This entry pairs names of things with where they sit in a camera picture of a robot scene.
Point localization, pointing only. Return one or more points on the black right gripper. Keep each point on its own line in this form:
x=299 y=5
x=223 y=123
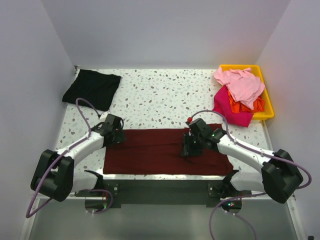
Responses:
x=187 y=150

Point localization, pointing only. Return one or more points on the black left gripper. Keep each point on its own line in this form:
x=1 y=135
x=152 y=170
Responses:
x=119 y=136

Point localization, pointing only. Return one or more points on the black t shirt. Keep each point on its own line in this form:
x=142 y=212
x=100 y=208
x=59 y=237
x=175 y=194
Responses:
x=97 y=88

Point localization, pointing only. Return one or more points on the dark red t shirt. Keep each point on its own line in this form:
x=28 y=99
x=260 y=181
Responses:
x=158 y=151

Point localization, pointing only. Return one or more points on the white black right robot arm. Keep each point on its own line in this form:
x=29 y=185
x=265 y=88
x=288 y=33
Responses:
x=276 y=174

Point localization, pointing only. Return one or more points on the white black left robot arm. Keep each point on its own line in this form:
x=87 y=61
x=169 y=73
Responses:
x=55 y=175

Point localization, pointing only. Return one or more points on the magenta t shirt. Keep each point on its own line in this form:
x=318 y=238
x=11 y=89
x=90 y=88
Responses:
x=222 y=105

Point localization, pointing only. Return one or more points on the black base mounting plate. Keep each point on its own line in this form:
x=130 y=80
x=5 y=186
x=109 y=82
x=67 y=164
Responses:
x=159 y=192

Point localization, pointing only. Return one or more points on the pink t shirt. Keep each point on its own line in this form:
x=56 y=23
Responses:
x=243 y=86

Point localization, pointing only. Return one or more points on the yellow plastic bin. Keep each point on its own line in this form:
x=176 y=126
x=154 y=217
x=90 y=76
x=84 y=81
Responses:
x=268 y=112

